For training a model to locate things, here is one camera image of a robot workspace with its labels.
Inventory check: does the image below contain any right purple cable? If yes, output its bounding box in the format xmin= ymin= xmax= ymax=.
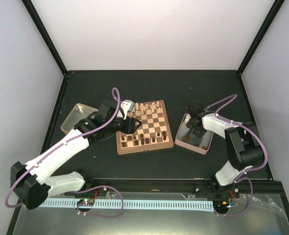
xmin=205 ymin=94 xmax=268 ymax=217

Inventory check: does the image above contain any blue cable duct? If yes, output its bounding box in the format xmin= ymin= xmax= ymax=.
xmin=40 ymin=198 xmax=214 ymax=212

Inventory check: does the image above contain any white king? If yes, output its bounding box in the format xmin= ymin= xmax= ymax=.
xmin=140 ymin=103 xmax=145 ymax=111

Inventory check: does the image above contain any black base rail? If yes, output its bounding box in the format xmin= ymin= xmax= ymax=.
xmin=79 ymin=179 xmax=285 ymax=198

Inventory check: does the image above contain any small circuit board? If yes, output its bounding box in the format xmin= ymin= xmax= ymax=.
xmin=77 ymin=199 xmax=95 ymax=207

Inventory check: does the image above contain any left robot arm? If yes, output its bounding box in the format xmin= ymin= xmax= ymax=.
xmin=10 ymin=98 xmax=141 ymax=210

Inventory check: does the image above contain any wooden chess board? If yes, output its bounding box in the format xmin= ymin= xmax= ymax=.
xmin=116 ymin=100 xmax=174 ymax=155

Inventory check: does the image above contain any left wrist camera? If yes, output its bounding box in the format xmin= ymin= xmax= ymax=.
xmin=120 ymin=100 xmax=135 ymax=119

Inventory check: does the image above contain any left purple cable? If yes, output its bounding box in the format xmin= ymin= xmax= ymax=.
xmin=4 ymin=87 xmax=122 ymax=209

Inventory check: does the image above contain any gold metal tin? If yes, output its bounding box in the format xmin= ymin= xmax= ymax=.
xmin=61 ymin=103 xmax=98 ymax=135

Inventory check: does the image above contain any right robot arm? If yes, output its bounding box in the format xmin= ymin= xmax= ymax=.
xmin=186 ymin=100 xmax=266 ymax=197

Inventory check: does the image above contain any pink metal tin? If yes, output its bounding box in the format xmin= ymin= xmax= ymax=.
xmin=174 ymin=114 xmax=213 ymax=155

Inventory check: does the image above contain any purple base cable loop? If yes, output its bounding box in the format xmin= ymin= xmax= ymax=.
xmin=75 ymin=186 xmax=124 ymax=218

